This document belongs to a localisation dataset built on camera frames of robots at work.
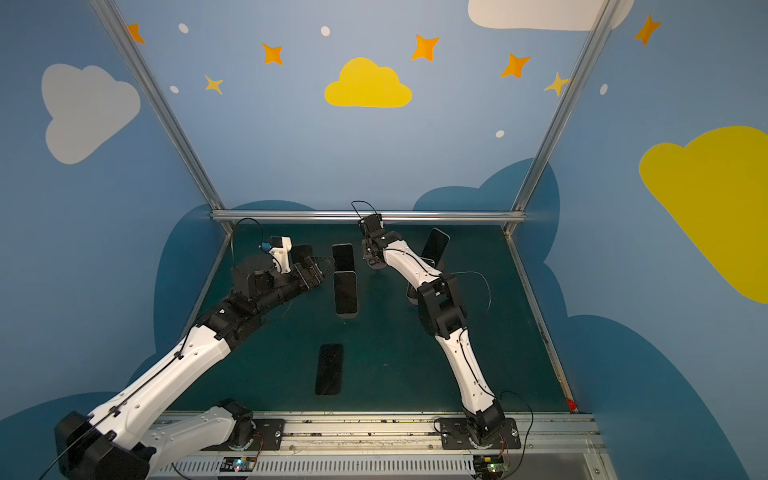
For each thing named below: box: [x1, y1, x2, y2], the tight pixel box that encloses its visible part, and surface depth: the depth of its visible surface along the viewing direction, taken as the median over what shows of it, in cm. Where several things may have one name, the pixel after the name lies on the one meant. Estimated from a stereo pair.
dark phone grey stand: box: [315, 344, 343, 396], surface depth 87 cm
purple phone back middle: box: [332, 243, 355, 271], surface depth 98 cm
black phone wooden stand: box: [421, 227, 451, 268], surface depth 100 cm
